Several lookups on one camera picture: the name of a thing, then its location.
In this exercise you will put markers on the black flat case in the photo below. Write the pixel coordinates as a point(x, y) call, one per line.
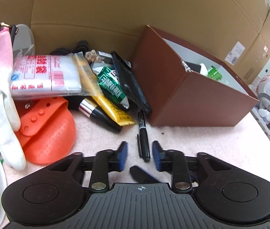
point(130, 83)

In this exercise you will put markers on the brown cardboard box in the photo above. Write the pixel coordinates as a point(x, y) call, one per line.
point(197, 100)

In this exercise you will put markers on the black and silver mascara tube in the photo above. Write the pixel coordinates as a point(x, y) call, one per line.
point(101, 119)

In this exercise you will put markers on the white shipping label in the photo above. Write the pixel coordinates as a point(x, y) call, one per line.
point(235, 52)

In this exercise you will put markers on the black marker pen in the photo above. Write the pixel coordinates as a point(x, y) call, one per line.
point(144, 138)

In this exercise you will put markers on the yellow tube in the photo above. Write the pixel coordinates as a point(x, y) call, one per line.
point(118, 116)

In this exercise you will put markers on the orange silicone pouch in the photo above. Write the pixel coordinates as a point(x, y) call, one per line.
point(51, 136)

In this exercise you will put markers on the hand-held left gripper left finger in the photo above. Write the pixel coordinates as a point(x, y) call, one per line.
point(123, 155)

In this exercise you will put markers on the crumpled brown wrapper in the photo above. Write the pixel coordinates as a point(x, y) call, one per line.
point(93, 56)

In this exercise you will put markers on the white object in box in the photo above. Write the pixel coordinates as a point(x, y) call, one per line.
point(203, 69)

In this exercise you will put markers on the green plastic wrapper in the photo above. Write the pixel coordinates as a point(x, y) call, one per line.
point(214, 73)

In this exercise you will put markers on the pack of clear zip bags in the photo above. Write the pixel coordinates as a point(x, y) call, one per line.
point(41, 76)

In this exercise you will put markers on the small black flat object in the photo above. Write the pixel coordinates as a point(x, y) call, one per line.
point(142, 174)

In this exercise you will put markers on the clear round disc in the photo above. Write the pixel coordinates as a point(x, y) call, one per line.
point(24, 38)

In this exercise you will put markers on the grey foil packet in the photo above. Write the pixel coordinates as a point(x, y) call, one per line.
point(104, 58)

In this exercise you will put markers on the large cardboard carton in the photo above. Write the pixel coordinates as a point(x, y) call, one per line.
point(125, 2)

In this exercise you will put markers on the green gum packet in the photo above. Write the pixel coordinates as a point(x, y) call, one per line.
point(111, 85)

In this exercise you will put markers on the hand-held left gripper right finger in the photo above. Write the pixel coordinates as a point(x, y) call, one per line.
point(156, 155)

